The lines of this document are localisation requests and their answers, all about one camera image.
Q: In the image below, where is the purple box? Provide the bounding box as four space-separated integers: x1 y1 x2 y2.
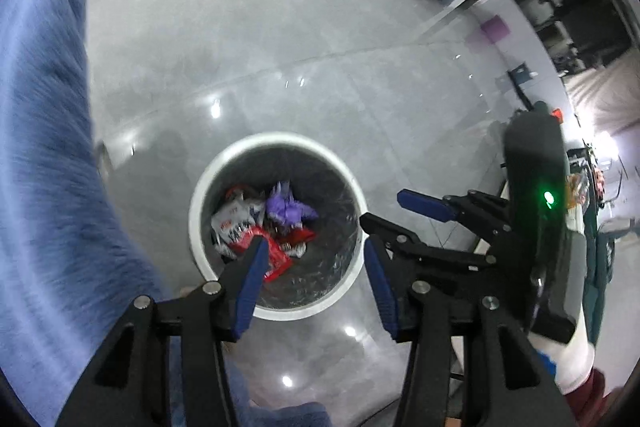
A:
480 15 511 43

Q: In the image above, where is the black trash bin liner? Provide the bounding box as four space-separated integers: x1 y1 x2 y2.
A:
200 145 362 310

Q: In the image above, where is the blue fluffy towel mat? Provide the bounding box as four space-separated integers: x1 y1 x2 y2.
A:
1 0 330 426

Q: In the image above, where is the purple plastic bag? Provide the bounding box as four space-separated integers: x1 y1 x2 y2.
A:
264 181 319 235

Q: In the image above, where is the white round trash bin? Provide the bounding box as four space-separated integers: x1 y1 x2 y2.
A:
188 132 370 322

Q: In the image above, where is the small red chip packet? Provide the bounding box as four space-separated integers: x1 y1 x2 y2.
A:
279 228 317 259

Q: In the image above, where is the red white konjac snack packet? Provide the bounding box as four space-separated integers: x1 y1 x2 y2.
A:
226 225 294 283

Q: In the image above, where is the white printed paper wrapper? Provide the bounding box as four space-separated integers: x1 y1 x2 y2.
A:
210 198 266 260

